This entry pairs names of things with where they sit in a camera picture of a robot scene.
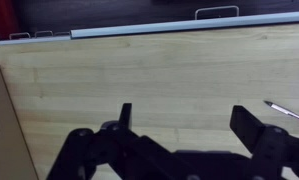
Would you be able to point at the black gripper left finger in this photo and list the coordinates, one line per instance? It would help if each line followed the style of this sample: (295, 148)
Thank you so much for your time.
(89, 153)

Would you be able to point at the brown cardboard box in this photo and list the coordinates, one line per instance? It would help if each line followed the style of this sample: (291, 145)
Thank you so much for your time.
(4, 140)

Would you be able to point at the grey table edge rail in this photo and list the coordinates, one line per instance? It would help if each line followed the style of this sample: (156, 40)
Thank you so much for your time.
(189, 25)

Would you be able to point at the red cloth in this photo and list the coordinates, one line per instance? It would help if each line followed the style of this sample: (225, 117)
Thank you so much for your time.
(0, 16)

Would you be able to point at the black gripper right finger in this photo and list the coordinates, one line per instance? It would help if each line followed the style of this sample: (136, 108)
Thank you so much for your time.
(272, 146)

